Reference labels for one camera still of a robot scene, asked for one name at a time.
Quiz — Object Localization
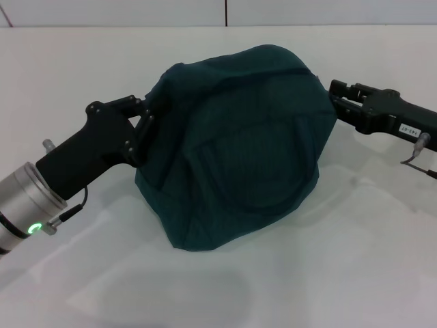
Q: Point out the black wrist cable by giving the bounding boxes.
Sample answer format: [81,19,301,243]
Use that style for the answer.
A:
[46,184,89,236]
[399,132,437,179]

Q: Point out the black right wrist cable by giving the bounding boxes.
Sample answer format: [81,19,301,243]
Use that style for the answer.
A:
[399,132,437,179]

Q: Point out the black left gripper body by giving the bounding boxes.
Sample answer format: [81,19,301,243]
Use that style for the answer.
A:
[35,100,144,202]

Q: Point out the dark teal insulated lunch bag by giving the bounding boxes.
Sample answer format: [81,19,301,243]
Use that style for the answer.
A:
[132,43,338,253]

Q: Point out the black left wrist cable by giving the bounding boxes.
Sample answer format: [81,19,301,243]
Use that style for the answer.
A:
[46,184,89,236]

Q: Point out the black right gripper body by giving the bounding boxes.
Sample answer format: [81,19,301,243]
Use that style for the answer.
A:
[354,87,437,152]

